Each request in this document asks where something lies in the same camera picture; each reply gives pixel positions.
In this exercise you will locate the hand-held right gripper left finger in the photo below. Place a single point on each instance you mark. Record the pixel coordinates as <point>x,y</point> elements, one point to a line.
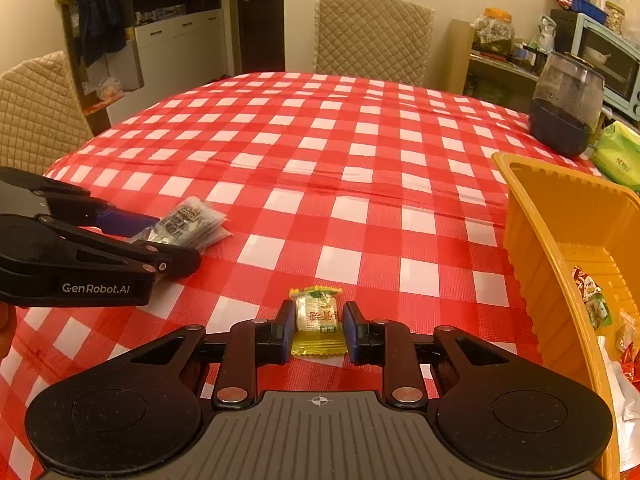
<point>287,331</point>

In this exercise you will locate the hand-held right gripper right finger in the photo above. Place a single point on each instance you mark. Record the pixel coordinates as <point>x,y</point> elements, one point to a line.
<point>350,334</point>

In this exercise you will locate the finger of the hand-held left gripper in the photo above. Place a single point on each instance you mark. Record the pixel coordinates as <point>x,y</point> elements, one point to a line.
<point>170,260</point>
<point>117,220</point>

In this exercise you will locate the yellow green candy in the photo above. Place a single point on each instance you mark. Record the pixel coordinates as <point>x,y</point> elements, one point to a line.
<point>315,312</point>

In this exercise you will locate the dark clear snack packet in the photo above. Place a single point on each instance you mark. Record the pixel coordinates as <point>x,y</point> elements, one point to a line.
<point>192,220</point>

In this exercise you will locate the orange plastic tray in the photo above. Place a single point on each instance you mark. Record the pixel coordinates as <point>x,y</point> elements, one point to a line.
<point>550,260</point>

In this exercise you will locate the person's left hand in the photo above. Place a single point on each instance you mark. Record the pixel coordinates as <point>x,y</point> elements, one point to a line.
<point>6,330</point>

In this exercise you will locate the beige quilted chair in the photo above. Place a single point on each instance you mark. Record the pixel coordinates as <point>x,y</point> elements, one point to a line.
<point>372,40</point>
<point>40,115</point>

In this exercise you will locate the small crumpled plastic bag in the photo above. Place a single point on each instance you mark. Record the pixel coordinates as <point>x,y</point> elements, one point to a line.
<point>110,89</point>

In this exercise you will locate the red checkered tablecloth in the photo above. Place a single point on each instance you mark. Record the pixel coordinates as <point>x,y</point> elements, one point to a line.
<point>325,160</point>

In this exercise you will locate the white storage cabinet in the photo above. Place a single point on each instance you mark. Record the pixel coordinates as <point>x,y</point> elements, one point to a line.
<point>185,40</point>

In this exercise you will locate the hanging dark clothing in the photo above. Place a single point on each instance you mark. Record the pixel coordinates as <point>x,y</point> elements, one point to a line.
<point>102,15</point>

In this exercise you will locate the red-brown wrapped candy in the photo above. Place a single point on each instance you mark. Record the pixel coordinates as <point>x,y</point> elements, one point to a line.
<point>584,282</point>

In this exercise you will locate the dark door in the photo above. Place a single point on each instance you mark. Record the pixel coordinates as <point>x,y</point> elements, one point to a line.
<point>260,20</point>

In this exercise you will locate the white plastic packet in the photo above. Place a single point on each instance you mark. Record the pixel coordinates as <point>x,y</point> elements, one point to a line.
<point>617,390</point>

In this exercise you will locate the red foil packet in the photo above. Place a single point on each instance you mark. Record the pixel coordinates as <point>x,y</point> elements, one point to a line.
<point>631,366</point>

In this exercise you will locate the glass jar with dark contents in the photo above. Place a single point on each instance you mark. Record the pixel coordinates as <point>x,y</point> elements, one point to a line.
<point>565,120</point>

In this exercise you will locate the green tissue pack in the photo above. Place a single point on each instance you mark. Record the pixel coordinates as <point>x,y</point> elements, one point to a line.
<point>620,157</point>

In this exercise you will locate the orange lid plastic jar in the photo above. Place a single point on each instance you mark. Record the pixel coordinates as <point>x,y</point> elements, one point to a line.
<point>494,32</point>

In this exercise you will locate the light blue toaster oven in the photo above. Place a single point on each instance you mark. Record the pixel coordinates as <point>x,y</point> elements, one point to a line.
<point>620,80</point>

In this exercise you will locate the white bowl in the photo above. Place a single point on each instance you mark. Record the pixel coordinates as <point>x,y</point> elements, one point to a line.
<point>596,56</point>

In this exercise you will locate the blue plastic box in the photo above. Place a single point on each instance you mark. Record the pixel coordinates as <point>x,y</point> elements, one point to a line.
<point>590,8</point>

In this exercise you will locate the jar of nuts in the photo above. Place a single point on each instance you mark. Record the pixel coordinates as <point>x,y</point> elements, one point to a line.
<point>615,16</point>

